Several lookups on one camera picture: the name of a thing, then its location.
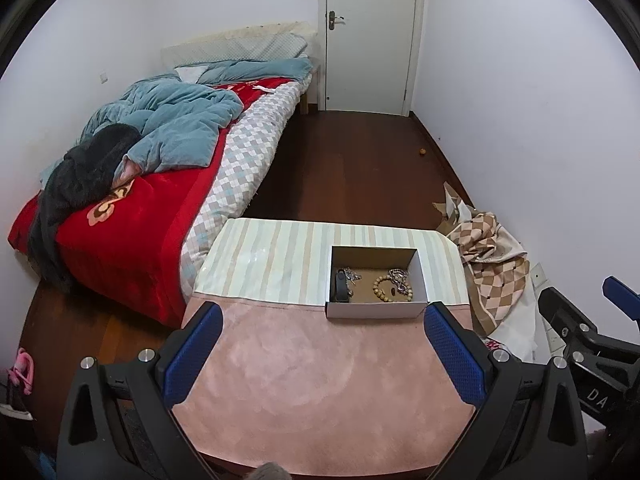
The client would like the black fitness band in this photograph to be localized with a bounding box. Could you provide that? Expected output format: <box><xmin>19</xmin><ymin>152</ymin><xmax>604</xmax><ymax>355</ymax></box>
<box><xmin>333</xmin><ymin>268</ymin><xmax>351</xmax><ymax>303</ymax></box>

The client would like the brown checkered cloth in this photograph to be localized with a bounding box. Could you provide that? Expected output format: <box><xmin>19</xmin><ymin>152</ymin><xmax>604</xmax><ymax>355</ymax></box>
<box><xmin>444</xmin><ymin>212</ymin><xmax>532</xmax><ymax>337</ymax></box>

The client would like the white wall outlet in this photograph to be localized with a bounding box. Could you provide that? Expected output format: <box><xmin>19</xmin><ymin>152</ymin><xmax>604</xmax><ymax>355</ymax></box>
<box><xmin>545</xmin><ymin>325</ymin><xmax>566</xmax><ymax>357</ymax></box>

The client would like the white door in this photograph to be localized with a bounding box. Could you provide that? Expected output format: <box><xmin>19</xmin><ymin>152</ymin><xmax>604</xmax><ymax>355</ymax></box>
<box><xmin>324</xmin><ymin>0</ymin><xmax>420</xmax><ymax>117</ymax></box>

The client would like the pale pillow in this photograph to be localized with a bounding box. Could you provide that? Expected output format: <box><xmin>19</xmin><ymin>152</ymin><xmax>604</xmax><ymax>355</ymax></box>
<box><xmin>161</xmin><ymin>21</ymin><xmax>319</xmax><ymax>69</ymax></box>

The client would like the striped table cloth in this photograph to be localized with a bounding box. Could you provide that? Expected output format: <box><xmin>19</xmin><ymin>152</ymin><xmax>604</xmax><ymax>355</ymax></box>
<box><xmin>193</xmin><ymin>218</ymin><xmax>471</xmax><ymax>307</ymax></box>

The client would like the black fluffy blanket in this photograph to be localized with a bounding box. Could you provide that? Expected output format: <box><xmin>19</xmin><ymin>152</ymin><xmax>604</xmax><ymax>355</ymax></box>
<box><xmin>27</xmin><ymin>122</ymin><xmax>143</xmax><ymax>295</ymax></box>

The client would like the blue quilt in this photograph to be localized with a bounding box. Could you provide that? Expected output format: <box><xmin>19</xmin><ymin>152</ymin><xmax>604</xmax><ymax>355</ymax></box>
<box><xmin>39</xmin><ymin>57</ymin><xmax>313</xmax><ymax>186</ymax></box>

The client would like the diamond pattern bed sheet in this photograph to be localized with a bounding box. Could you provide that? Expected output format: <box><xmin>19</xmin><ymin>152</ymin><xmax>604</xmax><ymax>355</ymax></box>
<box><xmin>180</xmin><ymin>81</ymin><xmax>307</xmax><ymax>306</ymax></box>

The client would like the chunky silver chain bracelet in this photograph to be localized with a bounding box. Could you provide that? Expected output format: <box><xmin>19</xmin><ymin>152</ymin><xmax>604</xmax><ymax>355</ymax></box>
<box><xmin>388</xmin><ymin>268</ymin><xmax>414</xmax><ymax>297</ymax></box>

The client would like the wooden bed frame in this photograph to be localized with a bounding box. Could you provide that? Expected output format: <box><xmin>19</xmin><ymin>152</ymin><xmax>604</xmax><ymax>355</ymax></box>
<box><xmin>297</xmin><ymin>62</ymin><xmax>322</xmax><ymax>117</ymax></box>

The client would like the pink plastic object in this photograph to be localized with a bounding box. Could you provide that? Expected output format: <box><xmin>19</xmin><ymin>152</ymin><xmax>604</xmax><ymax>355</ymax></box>
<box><xmin>7</xmin><ymin>348</ymin><xmax>36</xmax><ymax>394</ymax></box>

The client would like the white bag with red print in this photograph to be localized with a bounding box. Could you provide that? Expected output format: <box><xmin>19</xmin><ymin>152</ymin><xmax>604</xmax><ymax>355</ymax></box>
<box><xmin>482</xmin><ymin>287</ymin><xmax>542</xmax><ymax>363</ymax></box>

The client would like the pink plush mat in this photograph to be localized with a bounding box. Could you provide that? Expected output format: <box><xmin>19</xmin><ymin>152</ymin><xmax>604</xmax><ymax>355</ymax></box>
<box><xmin>169</xmin><ymin>292</ymin><xmax>479</xmax><ymax>477</ymax></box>

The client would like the bed with red blanket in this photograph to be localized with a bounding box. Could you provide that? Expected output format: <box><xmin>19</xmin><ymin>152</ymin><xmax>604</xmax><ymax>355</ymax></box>
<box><xmin>9</xmin><ymin>76</ymin><xmax>283</xmax><ymax>326</ymax></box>

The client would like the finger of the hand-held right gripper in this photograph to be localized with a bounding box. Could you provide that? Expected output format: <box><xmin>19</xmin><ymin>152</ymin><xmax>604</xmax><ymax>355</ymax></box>
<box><xmin>602</xmin><ymin>275</ymin><xmax>640</xmax><ymax>321</ymax></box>
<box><xmin>537</xmin><ymin>286</ymin><xmax>607</xmax><ymax>360</ymax></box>

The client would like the white cardboard box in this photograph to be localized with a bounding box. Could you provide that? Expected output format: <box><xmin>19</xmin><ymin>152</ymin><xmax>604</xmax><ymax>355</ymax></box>
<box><xmin>324</xmin><ymin>245</ymin><xmax>430</xmax><ymax>320</ymax></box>

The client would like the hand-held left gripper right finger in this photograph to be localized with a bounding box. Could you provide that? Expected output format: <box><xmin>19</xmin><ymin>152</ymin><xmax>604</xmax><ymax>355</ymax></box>
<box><xmin>423</xmin><ymin>301</ymin><xmax>589</xmax><ymax>480</ymax></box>

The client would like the wooden bead bracelet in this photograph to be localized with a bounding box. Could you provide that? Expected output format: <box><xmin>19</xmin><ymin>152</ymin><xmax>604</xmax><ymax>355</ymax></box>
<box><xmin>372</xmin><ymin>274</ymin><xmax>414</xmax><ymax>304</ymax></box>

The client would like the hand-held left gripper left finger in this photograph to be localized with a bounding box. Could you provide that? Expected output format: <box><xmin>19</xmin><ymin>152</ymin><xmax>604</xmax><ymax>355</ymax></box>
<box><xmin>56</xmin><ymin>301</ymin><xmax>224</xmax><ymax>480</ymax></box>

